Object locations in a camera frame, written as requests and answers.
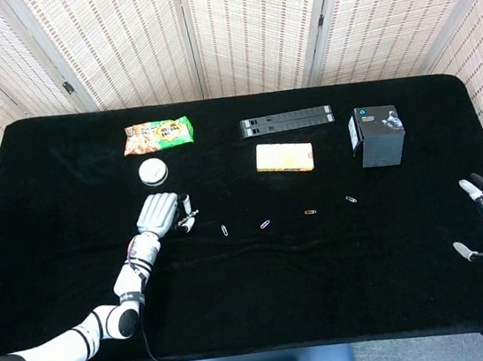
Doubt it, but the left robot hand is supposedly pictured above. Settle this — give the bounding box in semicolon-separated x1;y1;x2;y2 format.
132;187;203;242

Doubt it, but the green orange snack bag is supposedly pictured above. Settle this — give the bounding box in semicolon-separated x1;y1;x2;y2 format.
119;114;198;158

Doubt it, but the black velvet tablecloth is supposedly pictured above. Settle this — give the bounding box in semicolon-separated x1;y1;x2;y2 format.
0;58;483;361

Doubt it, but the yellow rectangular box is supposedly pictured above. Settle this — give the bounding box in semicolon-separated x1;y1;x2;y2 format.
253;137;317;178

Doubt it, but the black cardboard product box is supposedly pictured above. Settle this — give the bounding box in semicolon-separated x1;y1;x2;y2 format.
344;102;411;172

